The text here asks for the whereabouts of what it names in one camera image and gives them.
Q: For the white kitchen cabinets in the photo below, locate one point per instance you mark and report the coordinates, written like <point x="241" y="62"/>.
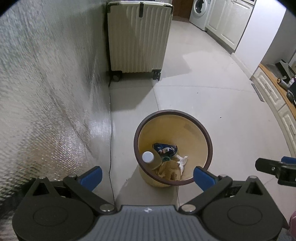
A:
<point x="228" y="20"/>

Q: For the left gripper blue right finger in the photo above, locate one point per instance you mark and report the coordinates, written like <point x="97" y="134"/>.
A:
<point x="209" y="182"/>

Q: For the brown cardboard box piece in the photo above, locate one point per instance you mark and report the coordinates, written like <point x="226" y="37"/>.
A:
<point x="169" y="170"/>

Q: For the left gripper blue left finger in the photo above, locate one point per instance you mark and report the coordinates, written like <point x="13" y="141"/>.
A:
<point x="86" y="181"/>

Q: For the crushed blue soda can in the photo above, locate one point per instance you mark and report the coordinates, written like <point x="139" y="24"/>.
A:
<point x="165" y="150"/>

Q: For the cream ribbed suitcase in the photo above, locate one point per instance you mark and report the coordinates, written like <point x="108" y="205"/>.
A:
<point x="138" y="33"/>

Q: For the yellow trash bin brown rim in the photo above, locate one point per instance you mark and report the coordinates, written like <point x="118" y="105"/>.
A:
<point x="174" y="128"/>

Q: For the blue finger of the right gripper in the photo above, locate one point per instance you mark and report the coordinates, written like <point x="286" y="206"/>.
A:
<point x="288" y="160"/>
<point x="271" y="167"/>

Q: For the white washing machine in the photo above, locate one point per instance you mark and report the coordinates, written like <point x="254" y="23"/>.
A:
<point x="199" y="13"/>

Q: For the white tissue wad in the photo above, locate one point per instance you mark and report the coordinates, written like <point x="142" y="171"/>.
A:
<point x="181" y="162"/>

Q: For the white low drawer bench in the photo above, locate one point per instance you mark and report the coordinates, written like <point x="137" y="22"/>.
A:
<point x="275" y="96"/>

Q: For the teal plastic lid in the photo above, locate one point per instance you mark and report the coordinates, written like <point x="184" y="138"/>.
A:
<point x="164" y="159"/>

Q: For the clear plastic bottle red label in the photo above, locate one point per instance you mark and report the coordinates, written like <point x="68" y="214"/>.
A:
<point x="152" y="159"/>

